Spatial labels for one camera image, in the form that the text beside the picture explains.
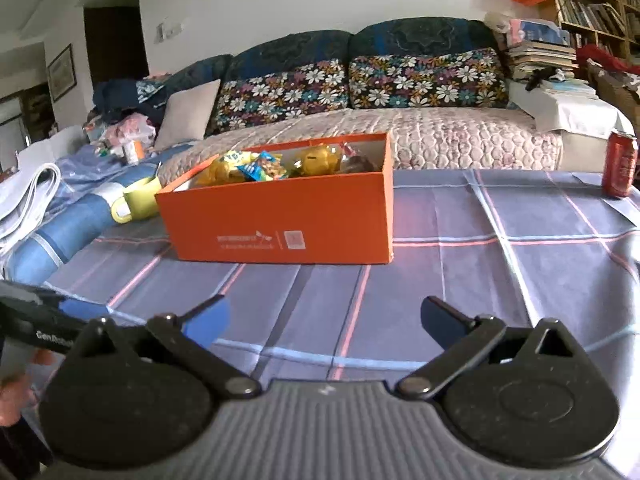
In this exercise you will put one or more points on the wicker chair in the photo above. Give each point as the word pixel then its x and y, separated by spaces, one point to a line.
pixel 617 81

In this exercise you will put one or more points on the wooden bookshelf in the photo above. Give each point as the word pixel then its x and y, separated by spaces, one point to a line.
pixel 613 25

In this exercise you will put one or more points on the stack of books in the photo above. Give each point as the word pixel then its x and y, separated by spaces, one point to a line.
pixel 539 54

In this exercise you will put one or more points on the white cloth on sofa arm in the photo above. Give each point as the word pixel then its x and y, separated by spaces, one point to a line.
pixel 569 112

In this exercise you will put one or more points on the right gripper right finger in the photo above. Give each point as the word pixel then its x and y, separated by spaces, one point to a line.
pixel 527 397

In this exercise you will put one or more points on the yellow-green mug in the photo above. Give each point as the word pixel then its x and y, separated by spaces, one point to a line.
pixel 138 201

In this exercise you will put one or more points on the beige plain pillow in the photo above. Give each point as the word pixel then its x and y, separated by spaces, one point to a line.
pixel 187 115

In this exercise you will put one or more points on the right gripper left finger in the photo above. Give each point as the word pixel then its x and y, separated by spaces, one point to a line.
pixel 128 396

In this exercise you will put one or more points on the chocolate cake snack packet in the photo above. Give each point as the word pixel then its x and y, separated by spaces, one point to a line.
pixel 354 162

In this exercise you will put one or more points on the right floral cushion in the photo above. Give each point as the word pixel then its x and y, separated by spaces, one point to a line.
pixel 469 79

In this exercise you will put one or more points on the floral cushion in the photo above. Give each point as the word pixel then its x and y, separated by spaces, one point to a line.
pixel 469 79
pixel 309 89

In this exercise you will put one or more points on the orange cardboard box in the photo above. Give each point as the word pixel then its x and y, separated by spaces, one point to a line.
pixel 335 219

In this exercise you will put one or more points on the small framed picture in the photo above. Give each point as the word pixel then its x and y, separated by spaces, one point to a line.
pixel 61 74

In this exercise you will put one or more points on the blue cookie packet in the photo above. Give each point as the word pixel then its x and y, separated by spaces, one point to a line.
pixel 265 167

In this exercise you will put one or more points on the red soda can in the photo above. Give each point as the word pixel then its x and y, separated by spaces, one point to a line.
pixel 620 164

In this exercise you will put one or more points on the blue striped bedding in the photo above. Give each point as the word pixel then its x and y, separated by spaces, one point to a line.
pixel 79 212

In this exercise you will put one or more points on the yellow snack bag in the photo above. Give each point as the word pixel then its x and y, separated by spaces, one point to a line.
pixel 225 169
pixel 318 160

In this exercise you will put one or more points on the plaid blue tablecloth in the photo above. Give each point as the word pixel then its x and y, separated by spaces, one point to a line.
pixel 522 245

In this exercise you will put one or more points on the left floral cushion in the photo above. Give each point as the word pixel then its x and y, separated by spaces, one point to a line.
pixel 309 89

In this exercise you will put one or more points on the person's left hand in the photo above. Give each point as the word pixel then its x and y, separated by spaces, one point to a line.
pixel 24 390

